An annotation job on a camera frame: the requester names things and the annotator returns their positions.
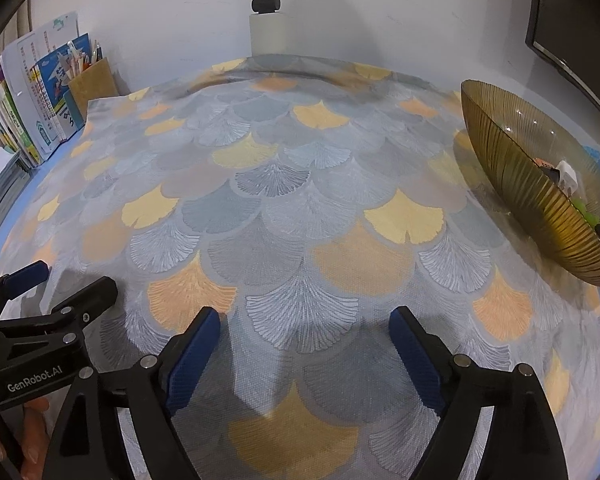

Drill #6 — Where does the white lamp post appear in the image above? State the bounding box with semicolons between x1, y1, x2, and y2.
249;0;287;56

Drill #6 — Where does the fan-patterned grey tablecloth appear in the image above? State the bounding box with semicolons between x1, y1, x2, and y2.
0;52;600;480

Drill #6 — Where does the white plug charger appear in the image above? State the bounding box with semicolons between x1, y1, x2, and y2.
550;160;582;194

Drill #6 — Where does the row of books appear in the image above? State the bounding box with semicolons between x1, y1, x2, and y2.
0;10;91;168

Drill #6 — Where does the green translucent dinosaur toy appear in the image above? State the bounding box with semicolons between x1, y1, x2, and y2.
572;197;600;227

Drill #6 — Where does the bundle of pens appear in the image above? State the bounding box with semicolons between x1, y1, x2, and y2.
65;37;103;78

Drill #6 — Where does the dark monitor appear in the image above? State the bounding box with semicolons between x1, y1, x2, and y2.
525;0;600;136

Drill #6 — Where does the cardboard pen holder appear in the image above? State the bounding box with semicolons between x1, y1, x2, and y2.
69;57;120;111

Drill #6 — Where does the amber ribbed glass bowl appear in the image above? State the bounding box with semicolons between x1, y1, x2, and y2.
460;79;600;290

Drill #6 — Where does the person's left hand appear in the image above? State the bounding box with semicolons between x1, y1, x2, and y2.
0;395;51;467

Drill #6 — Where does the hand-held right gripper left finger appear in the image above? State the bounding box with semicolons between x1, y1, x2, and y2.
42;306;222;480

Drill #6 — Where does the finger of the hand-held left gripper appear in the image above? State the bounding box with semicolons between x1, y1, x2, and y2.
0;276;119;362
0;260;51;324

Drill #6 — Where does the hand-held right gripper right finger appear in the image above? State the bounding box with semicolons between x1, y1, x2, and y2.
389;306;570;480

